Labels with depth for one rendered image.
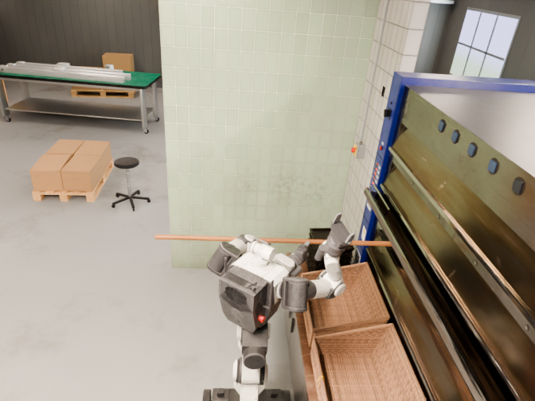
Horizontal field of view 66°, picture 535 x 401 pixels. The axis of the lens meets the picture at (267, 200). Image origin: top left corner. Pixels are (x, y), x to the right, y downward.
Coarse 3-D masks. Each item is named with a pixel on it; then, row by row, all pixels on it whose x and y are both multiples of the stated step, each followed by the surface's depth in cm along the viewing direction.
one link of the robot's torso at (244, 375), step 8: (240, 328) 216; (240, 336) 216; (240, 344) 226; (240, 360) 236; (240, 368) 233; (248, 368) 231; (264, 368) 235; (240, 376) 232; (248, 376) 232; (256, 376) 233
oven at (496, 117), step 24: (432, 96) 229; (456, 96) 233; (480, 96) 237; (504, 96) 242; (528, 96) 246; (456, 120) 191; (480, 120) 194; (504, 120) 197; (528, 120) 200; (504, 144) 166; (528, 144) 168; (528, 168) 145; (384, 240) 275; (456, 240) 186; (480, 264) 167; (408, 288) 234; (432, 336) 204; (528, 336) 139; (456, 384) 181
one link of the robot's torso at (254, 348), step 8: (264, 328) 208; (248, 336) 205; (256, 336) 205; (264, 336) 206; (248, 344) 204; (256, 344) 204; (264, 344) 205; (248, 352) 201; (256, 352) 200; (264, 352) 204; (248, 360) 202; (256, 360) 202; (264, 360) 202; (256, 368) 204
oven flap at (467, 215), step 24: (408, 144) 243; (408, 168) 233; (432, 168) 213; (432, 192) 206; (456, 192) 189; (456, 216) 184; (480, 216) 170; (480, 240) 166; (504, 240) 155; (504, 264) 151; (528, 264) 142; (504, 288) 145; (528, 288) 139; (528, 312) 135
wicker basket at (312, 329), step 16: (320, 272) 302; (352, 272) 303; (368, 272) 293; (352, 288) 310; (368, 288) 288; (320, 304) 295; (336, 304) 297; (352, 304) 298; (368, 304) 281; (384, 304) 262; (304, 320) 281; (320, 320) 282; (336, 320) 283; (368, 320) 253; (384, 320) 257
